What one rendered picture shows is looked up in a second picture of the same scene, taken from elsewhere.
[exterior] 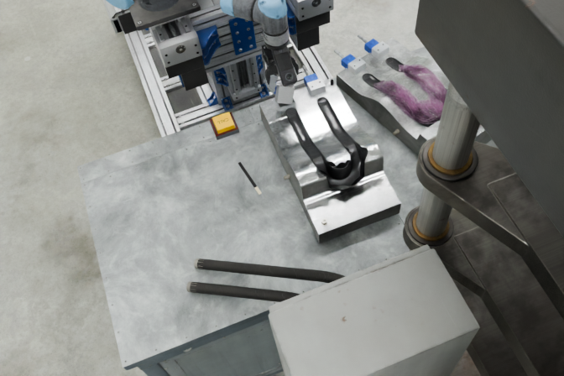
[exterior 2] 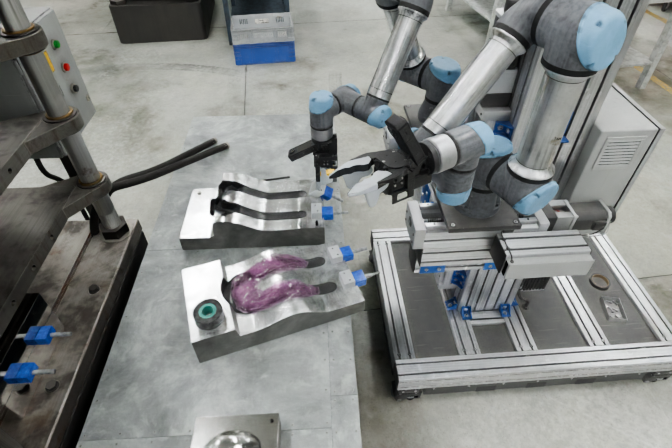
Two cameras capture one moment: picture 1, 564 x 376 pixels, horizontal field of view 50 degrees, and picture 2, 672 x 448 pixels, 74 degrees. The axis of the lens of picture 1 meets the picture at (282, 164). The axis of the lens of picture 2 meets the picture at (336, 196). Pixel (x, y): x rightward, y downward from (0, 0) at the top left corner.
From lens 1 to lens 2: 2.03 m
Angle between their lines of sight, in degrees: 62
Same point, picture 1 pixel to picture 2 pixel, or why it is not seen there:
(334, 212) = (202, 200)
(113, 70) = not seen: hidden behind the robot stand
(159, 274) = (233, 133)
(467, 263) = (21, 120)
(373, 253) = (165, 225)
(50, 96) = not seen: hidden behind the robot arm
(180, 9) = (414, 124)
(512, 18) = not seen: outside the picture
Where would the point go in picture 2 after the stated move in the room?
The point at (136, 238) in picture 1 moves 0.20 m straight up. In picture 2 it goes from (264, 128) to (259, 91)
